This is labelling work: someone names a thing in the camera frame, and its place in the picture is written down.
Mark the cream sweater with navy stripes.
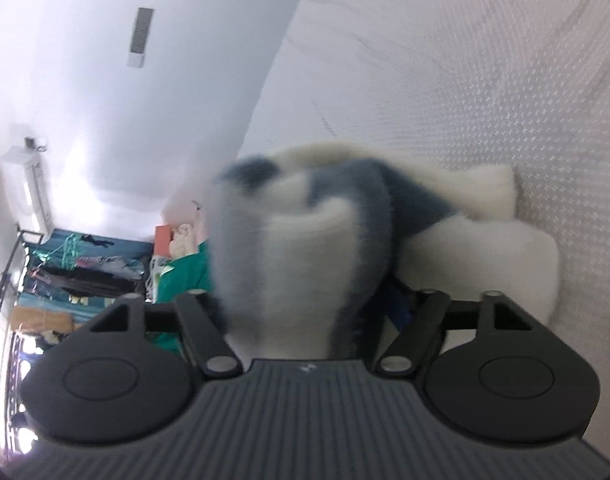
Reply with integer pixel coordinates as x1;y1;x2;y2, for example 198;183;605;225
205;142;560;364

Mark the black clothes rack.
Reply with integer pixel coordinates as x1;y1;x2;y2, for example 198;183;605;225
0;228;44;430

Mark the green sweater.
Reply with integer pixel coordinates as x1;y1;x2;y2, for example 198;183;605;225
152;242;216;354

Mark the pink plush toy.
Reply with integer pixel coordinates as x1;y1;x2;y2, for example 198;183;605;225
168;200;207;260

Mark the red box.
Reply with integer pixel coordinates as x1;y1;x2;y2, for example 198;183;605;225
153;224;173;258

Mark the grey bed cover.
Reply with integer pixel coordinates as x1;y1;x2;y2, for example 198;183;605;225
241;0;610;457

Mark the teal curtain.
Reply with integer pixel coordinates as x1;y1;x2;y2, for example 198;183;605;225
23;229;153;312

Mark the brown hanging garment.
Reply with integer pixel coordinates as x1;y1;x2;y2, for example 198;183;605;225
10;306;78;334

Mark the white air conditioner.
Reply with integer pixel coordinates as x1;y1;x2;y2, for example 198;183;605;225
0;136;55;240

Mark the grey wall panel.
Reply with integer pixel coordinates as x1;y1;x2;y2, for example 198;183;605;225
127;8;154;68

